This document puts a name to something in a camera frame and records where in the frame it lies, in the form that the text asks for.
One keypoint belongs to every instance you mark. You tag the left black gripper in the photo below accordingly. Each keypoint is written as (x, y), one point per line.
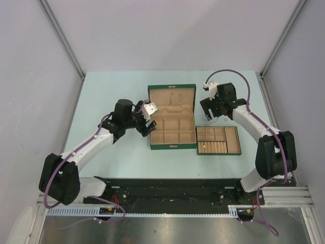
(138, 110)

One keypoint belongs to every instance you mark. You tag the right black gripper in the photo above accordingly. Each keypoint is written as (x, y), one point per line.
(207, 104)

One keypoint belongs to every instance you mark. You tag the green jewelry tray insert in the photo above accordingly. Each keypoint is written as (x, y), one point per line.
(218, 141)

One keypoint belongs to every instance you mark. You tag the green jewelry box beige lining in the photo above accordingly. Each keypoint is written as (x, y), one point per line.
(175, 122)

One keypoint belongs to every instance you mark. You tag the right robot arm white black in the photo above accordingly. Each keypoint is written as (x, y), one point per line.
(276, 152)

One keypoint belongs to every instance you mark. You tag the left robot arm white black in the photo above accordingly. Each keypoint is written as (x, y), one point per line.
(60, 180)

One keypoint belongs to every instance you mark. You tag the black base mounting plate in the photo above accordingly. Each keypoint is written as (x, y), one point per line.
(220, 191)

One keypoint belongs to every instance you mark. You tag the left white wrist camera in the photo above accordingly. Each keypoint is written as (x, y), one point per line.
(148, 110)

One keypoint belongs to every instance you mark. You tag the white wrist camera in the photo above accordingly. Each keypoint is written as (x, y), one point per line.
(211, 87)
(148, 110)

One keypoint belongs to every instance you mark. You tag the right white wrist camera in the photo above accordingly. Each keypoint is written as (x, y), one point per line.
(211, 87)

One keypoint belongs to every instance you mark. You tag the white slotted cable duct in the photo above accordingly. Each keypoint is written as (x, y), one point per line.
(211, 211)

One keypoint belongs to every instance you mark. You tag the aluminium frame rail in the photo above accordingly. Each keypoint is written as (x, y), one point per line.
(287, 216)

